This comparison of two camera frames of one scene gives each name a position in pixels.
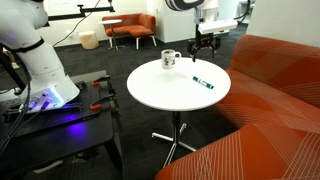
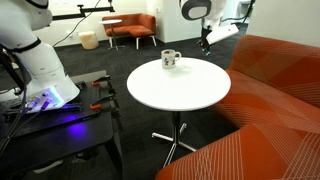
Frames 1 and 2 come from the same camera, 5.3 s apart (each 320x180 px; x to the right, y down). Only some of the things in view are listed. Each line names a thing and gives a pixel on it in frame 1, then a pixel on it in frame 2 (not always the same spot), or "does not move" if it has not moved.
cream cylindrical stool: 88,40 does not move
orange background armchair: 139,25 does not move
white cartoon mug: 168,57 does not move
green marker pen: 202,82 to 206,52
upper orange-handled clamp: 107,78 does not move
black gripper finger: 193,53 to 201,43
